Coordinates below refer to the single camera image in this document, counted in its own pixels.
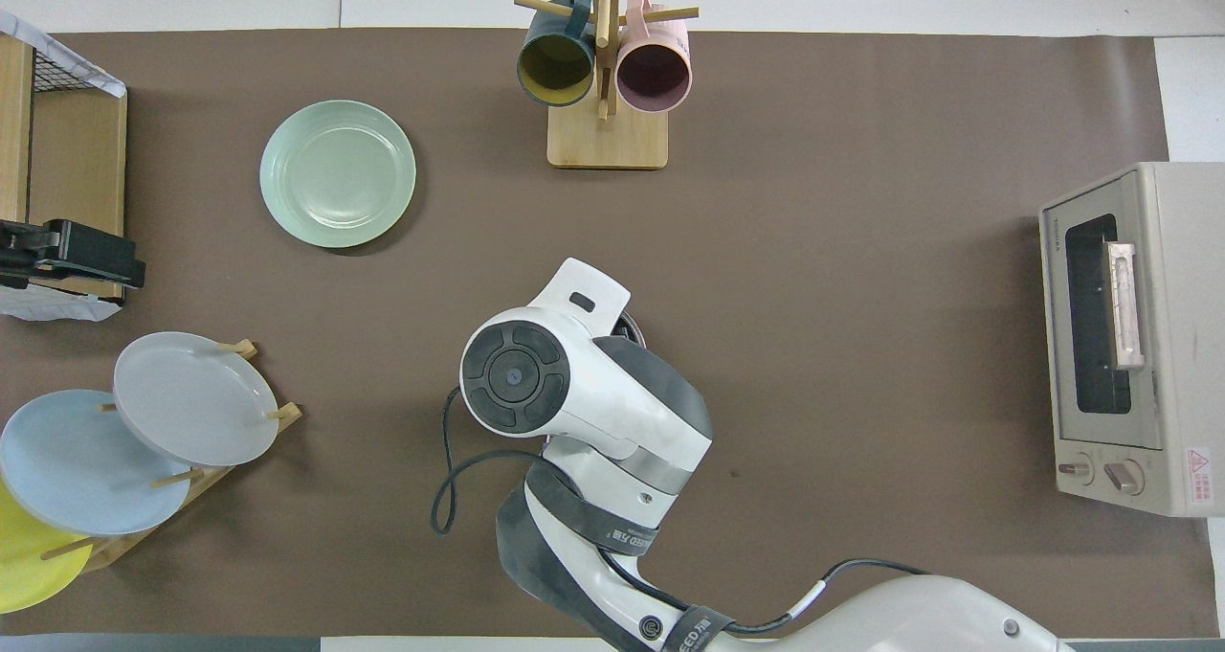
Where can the wooden shelf board unit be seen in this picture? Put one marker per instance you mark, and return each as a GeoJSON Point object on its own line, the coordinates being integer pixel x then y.
{"type": "Point", "coordinates": [77, 164]}

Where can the brown table mat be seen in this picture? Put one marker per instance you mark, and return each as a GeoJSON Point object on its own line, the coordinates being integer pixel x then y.
{"type": "Point", "coordinates": [861, 346]}

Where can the beige toaster oven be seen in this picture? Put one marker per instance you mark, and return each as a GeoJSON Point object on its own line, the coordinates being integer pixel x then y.
{"type": "Point", "coordinates": [1177, 393]}

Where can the mint green plate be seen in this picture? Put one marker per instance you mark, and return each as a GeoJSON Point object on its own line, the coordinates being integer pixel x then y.
{"type": "Point", "coordinates": [337, 173]}

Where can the grey plate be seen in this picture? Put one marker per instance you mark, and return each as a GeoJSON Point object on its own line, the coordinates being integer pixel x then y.
{"type": "Point", "coordinates": [191, 398]}

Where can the glass lid blue knob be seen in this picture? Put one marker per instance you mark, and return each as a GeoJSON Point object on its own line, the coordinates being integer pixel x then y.
{"type": "Point", "coordinates": [629, 331]}

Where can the pink ribbed mug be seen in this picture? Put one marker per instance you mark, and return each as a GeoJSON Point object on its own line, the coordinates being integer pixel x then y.
{"type": "Point", "coordinates": [654, 76]}

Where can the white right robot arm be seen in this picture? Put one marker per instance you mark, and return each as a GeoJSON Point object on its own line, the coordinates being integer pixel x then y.
{"type": "Point", "coordinates": [612, 413]}

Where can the white patterned paper bag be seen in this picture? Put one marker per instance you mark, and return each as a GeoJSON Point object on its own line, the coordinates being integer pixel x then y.
{"type": "Point", "coordinates": [96, 77]}

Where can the yellow plate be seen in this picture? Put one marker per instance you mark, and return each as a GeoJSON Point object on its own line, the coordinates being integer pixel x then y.
{"type": "Point", "coordinates": [29, 575]}

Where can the wooden plate rack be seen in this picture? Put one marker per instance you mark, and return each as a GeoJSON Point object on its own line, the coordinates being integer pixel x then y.
{"type": "Point", "coordinates": [120, 549]}

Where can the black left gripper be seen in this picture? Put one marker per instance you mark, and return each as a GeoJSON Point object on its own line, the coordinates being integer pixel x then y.
{"type": "Point", "coordinates": [29, 250]}

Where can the dark teal mug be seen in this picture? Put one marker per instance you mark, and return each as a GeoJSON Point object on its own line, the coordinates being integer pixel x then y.
{"type": "Point", "coordinates": [555, 70]}

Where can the light blue plate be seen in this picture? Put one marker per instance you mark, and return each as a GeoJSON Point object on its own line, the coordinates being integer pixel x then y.
{"type": "Point", "coordinates": [77, 470]}

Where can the wooden mug tree stand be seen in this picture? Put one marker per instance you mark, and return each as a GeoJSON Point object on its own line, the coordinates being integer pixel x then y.
{"type": "Point", "coordinates": [608, 145]}

